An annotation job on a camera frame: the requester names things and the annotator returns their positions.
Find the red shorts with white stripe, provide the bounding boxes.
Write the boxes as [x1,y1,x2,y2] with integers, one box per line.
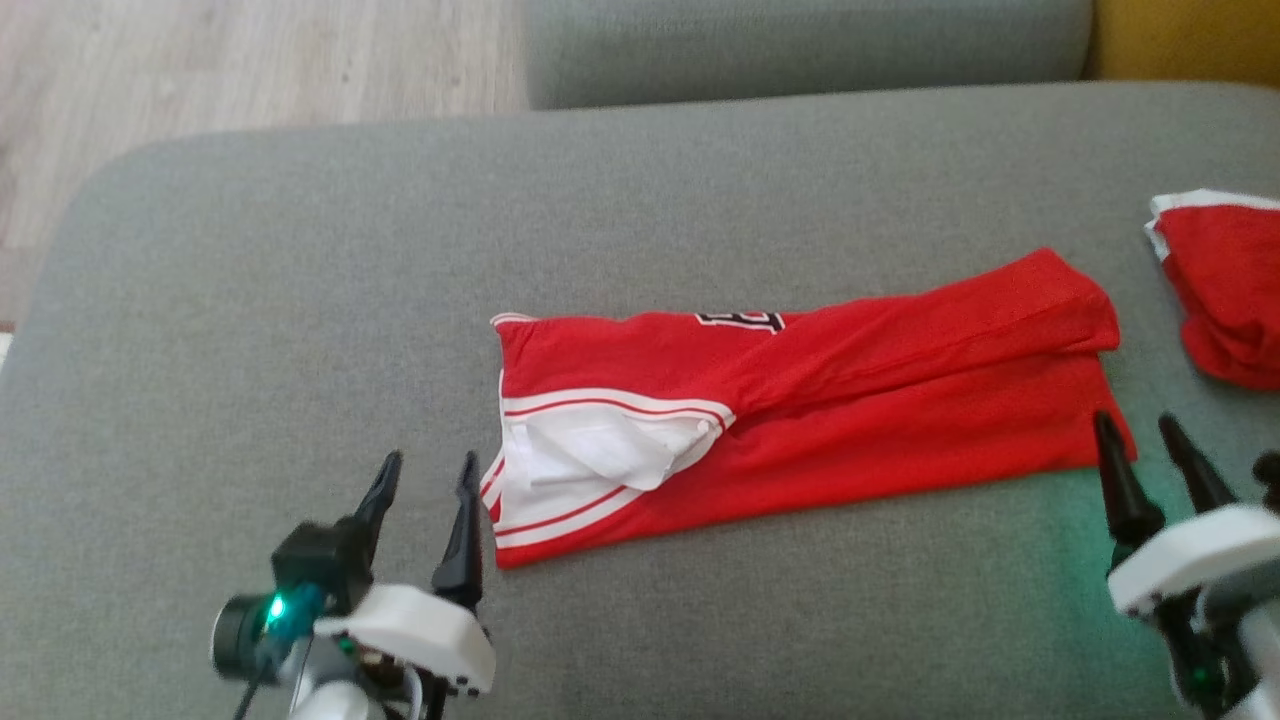
[1145,190,1280,391]

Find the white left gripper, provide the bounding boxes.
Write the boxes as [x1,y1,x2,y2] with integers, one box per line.
[315,450,496,698]

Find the red white jersey with number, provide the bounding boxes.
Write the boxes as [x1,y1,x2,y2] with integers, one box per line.
[480,248,1137,571]

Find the mustard yellow furniture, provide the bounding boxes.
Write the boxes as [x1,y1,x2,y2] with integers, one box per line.
[1088,0,1280,89]

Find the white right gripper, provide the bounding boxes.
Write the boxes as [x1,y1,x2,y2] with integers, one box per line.
[1093,410,1280,716]

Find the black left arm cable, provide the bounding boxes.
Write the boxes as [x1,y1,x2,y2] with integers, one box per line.
[233,640,281,720]

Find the grey sofa backrest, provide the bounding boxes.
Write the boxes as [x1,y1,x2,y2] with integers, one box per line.
[525,0,1093,109]

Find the grey fabric sofa seat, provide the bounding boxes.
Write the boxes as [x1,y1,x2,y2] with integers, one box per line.
[0,80,1280,720]

